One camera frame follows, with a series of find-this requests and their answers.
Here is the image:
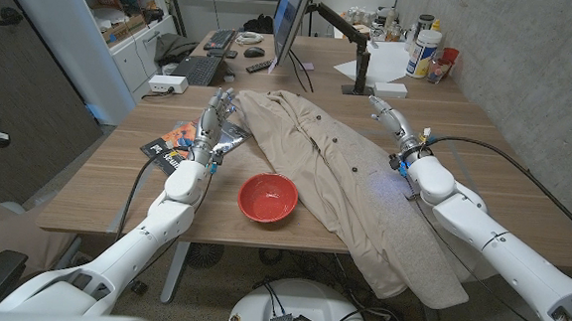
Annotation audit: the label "computer monitor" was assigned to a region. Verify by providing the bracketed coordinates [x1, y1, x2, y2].
[270, 0, 315, 70]

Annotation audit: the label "white power box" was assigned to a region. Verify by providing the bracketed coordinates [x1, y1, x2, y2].
[147, 74, 190, 95]

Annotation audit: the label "white shelf cabinet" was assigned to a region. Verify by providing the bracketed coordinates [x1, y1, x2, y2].
[0, 0, 181, 129]

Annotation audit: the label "person's beige trousers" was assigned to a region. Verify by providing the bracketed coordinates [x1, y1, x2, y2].
[0, 201, 78, 288]

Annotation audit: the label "white wipes canister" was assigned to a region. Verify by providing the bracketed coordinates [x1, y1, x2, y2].
[404, 28, 443, 81]

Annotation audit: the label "clear glass cup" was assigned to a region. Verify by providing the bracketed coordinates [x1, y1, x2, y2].
[425, 57, 453, 85]

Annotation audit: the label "cardboard box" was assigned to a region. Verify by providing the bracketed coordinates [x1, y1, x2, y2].
[98, 12, 150, 49]

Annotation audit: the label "red bowl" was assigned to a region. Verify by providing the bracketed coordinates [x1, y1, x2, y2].
[235, 171, 301, 226]

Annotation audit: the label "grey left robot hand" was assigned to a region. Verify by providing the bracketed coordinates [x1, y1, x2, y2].
[190, 85, 238, 167]

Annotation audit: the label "beige coat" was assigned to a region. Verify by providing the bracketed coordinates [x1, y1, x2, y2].
[222, 86, 509, 314]

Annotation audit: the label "black remote control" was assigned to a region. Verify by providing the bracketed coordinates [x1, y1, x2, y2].
[244, 57, 276, 77]

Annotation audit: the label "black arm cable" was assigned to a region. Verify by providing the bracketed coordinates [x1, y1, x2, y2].
[114, 142, 193, 245]
[413, 133, 572, 247]

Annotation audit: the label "red cup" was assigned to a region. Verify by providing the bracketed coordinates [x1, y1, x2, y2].
[440, 47, 461, 68]

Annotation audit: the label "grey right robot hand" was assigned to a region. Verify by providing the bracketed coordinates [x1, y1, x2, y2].
[363, 94, 438, 166]

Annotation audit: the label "flat white box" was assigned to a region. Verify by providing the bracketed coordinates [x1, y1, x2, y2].
[371, 80, 409, 100]

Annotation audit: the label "black door handle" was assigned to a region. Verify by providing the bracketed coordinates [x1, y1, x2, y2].
[0, 6, 26, 29]

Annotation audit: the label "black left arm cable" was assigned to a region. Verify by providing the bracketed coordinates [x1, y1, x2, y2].
[114, 142, 193, 245]

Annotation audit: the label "black keyboard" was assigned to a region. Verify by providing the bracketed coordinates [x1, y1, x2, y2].
[203, 27, 238, 53]
[169, 52, 228, 89]

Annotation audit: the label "orange black magazine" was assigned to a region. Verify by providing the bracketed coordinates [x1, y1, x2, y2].
[138, 115, 210, 180]

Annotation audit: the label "black bag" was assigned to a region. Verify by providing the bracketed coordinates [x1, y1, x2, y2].
[242, 12, 276, 36]

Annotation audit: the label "coiled white cable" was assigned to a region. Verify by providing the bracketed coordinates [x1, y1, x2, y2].
[234, 30, 266, 48]

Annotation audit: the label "white paper sheet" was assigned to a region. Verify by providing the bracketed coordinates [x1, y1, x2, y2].
[332, 37, 413, 87]

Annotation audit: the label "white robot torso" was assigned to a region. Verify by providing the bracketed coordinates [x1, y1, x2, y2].
[224, 273, 374, 321]

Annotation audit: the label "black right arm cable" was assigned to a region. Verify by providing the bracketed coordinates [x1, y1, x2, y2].
[413, 133, 572, 247]

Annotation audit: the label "olive green jacket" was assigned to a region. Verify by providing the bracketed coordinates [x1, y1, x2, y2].
[153, 31, 200, 70]

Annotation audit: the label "dark lidded bottle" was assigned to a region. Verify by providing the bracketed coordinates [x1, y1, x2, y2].
[412, 13, 435, 41]

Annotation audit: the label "white table leg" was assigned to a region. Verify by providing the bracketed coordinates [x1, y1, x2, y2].
[159, 240, 192, 306]

